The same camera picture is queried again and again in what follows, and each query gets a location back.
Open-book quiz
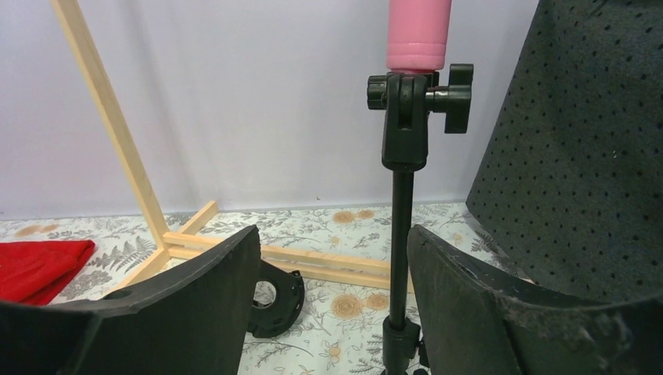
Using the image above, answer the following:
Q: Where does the floral table mat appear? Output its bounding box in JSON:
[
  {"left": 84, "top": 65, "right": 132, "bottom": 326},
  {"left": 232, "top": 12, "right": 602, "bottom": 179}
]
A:
[{"left": 1, "top": 203, "right": 517, "bottom": 374}]

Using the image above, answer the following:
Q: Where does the red folded cloth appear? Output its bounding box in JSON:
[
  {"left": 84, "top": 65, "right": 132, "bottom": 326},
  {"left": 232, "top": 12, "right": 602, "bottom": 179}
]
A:
[{"left": 1, "top": 240, "right": 96, "bottom": 305}]

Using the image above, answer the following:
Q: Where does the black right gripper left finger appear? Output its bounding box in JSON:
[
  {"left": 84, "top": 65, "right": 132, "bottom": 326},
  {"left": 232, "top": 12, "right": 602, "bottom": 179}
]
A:
[{"left": 1, "top": 225, "right": 260, "bottom": 374}]

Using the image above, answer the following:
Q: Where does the dark dotted hanging garment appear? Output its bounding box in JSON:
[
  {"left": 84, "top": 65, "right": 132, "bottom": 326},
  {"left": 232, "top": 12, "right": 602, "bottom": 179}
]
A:
[{"left": 467, "top": 1, "right": 662, "bottom": 302}]

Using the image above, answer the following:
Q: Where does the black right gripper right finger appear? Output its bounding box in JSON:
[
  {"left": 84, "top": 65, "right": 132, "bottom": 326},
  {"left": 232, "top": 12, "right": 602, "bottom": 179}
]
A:
[{"left": 407, "top": 225, "right": 662, "bottom": 374}]

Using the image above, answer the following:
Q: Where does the wooden clothes rack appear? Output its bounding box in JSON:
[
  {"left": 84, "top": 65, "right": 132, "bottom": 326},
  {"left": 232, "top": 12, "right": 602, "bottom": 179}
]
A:
[{"left": 51, "top": 1, "right": 390, "bottom": 289}]

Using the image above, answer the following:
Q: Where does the black tripod mic stand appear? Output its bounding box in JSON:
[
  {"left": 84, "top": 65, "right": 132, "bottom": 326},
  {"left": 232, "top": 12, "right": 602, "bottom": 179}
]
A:
[{"left": 367, "top": 63, "right": 475, "bottom": 374}]

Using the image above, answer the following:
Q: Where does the pink microphone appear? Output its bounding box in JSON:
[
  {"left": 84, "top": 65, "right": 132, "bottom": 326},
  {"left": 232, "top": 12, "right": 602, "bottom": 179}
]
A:
[{"left": 386, "top": 0, "right": 452, "bottom": 72}]

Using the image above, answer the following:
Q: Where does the round-base mic stand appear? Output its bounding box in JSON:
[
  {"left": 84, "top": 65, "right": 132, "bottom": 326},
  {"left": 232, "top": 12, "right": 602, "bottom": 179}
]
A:
[{"left": 247, "top": 260, "right": 305, "bottom": 338}]

